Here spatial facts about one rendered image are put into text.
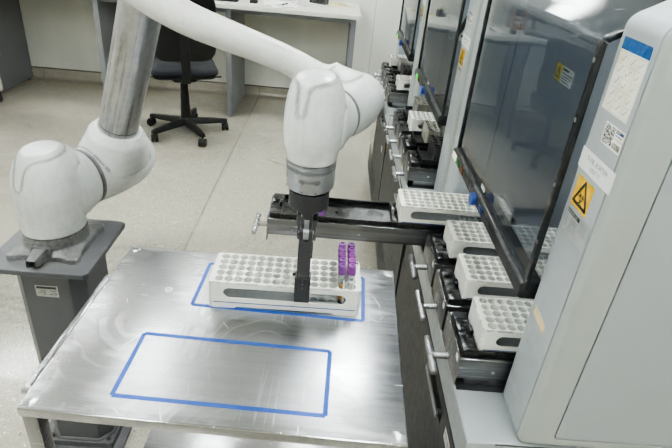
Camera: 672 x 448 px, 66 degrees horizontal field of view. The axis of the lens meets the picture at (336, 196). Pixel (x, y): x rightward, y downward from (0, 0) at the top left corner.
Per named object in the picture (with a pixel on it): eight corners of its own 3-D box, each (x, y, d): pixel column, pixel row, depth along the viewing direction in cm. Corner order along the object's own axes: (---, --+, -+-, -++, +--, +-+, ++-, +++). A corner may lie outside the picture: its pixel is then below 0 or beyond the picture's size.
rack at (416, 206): (497, 216, 149) (502, 197, 146) (507, 234, 140) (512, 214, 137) (394, 207, 148) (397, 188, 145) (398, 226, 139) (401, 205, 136)
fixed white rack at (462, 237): (554, 248, 136) (560, 228, 133) (568, 271, 127) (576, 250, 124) (441, 239, 135) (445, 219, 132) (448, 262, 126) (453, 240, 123)
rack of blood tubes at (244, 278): (356, 285, 112) (359, 261, 109) (358, 316, 103) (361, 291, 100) (219, 275, 111) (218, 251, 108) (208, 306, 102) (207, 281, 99)
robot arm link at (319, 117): (324, 176, 86) (357, 151, 97) (331, 85, 79) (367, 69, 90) (269, 159, 90) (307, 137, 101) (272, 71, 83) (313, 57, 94)
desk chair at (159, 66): (148, 151, 358) (133, -11, 309) (146, 119, 411) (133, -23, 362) (235, 146, 378) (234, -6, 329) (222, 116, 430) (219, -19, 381)
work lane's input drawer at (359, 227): (502, 233, 154) (509, 207, 149) (516, 260, 141) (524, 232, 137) (257, 214, 152) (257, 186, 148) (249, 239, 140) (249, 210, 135)
